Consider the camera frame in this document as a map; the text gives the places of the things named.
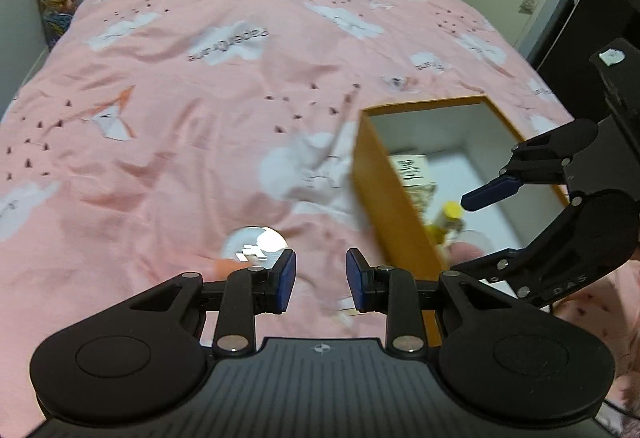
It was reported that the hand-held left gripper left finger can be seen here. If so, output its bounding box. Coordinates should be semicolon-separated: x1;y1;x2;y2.
129;248;298;354

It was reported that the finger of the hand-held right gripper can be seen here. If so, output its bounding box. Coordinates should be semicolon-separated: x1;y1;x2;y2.
461;119;599;212
439;195;593;301

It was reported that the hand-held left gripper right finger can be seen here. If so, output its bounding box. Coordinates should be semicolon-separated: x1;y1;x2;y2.
346;247;507;354

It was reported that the yellow capped bottle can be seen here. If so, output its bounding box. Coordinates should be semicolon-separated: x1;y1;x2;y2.
425;201;466;245

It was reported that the round white gold compact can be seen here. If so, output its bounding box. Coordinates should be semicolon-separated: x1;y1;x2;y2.
220;225;289;269

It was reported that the cream card box black character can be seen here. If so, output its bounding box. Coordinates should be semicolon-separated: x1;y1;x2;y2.
389;153;436;191

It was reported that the orange cardboard box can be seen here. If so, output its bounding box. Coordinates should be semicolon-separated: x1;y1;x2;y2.
350;95;574;349

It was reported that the person's patterned pyjama clothing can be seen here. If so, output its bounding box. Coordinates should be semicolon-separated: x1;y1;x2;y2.
552;252;640;438

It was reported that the pink printed blanket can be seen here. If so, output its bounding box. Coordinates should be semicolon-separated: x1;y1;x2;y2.
0;0;576;355

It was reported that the black cable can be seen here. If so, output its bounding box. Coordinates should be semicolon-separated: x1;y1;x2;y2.
602;395;640;430

